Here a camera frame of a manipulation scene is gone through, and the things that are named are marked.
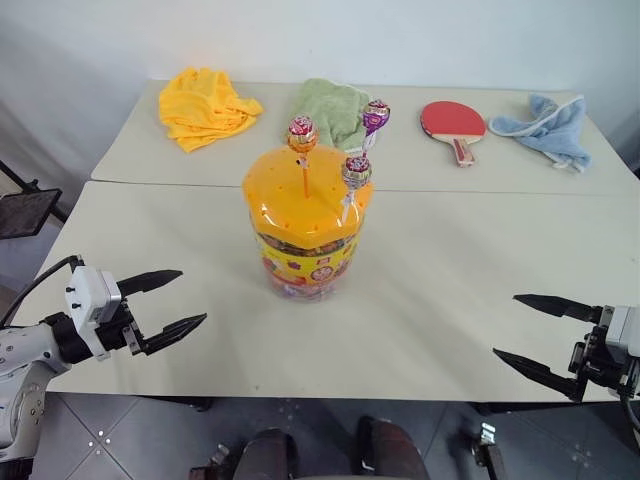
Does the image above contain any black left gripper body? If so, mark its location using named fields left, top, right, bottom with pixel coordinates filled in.
left=92, top=296, right=152, bottom=361

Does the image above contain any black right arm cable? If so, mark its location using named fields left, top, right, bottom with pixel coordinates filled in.
left=616, top=385, right=640, bottom=444

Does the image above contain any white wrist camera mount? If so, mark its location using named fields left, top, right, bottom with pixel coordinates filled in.
left=64, top=266, right=124, bottom=353
left=601, top=304, right=640, bottom=359

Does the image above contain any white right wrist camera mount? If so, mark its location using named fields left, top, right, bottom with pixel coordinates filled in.
left=601, top=304, right=640, bottom=359

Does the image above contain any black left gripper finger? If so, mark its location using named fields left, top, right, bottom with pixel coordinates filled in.
left=141, top=313, right=208, bottom=357
left=116, top=269, right=184, bottom=302

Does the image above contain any orange-lidded lollipop jar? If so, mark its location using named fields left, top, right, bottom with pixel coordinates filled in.
left=241, top=144, right=377, bottom=304

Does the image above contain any green towel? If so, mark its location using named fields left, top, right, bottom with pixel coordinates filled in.
left=285, top=78, right=372, bottom=153

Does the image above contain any black tray on stand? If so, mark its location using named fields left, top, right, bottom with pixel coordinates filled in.
left=0, top=159, right=69, bottom=242

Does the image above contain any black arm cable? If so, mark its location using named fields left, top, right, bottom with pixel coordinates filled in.
left=616, top=385, right=640, bottom=444
left=0, top=254, right=85, bottom=329

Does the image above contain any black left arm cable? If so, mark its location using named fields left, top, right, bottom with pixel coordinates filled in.
left=0, top=254, right=85, bottom=329

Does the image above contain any small dark bracket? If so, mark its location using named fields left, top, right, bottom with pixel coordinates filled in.
left=188, top=443, right=232, bottom=480

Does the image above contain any black metal clamp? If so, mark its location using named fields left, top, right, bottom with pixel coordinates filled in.
left=468, top=421, right=506, bottom=480

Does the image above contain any dark rounded shape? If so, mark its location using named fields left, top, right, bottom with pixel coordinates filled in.
left=355, top=416, right=432, bottom=480
left=233, top=427, right=297, bottom=480

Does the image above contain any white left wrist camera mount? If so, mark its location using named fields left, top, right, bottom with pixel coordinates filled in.
left=64, top=266, right=124, bottom=353

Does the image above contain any light blue towel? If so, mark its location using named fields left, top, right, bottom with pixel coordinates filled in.
left=488, top=93, right=592, bottom=174

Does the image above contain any silver-wrapped lollipop, white stick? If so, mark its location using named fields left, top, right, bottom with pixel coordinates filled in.
left=340, top=155, right=374, bottom=225

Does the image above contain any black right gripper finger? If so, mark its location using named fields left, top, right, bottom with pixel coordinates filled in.
left=513, top=293, right=604, bottom=324
left=492, top=347, right=587, bottom=404

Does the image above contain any yellow cloth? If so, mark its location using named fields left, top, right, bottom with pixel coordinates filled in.
left=158, top=67, right=265, bottom=154

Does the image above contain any orange-wrapped lollipop, orange stick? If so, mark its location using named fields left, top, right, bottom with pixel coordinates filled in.
left=286, top=115, right=320, bottom=198

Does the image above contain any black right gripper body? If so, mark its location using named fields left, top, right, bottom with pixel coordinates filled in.
left=567, top=305, right=640, bottom=404

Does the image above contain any purple-wrapped lollipop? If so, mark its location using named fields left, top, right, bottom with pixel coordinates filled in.
left=358, top=99, right=392, bottom=155

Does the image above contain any red table tennis paddle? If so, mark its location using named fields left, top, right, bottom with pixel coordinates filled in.
left=419, top=100, right=488, bottom=169

